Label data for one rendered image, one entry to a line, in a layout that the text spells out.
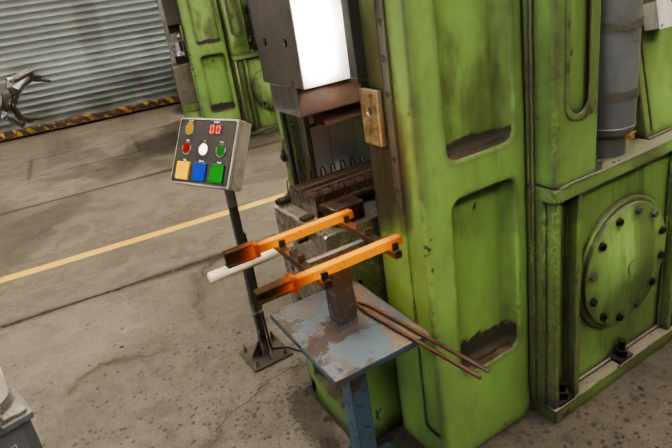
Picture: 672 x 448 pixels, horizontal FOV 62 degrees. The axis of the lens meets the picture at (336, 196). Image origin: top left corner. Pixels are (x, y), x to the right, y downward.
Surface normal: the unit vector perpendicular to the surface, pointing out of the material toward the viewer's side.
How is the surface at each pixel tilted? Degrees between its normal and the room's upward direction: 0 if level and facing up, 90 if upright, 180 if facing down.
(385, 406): 89
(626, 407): 0
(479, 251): 90
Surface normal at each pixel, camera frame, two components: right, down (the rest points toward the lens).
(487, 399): 0.52, 0.25
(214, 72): 0.32, 0.31
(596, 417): -0.14, -0.92
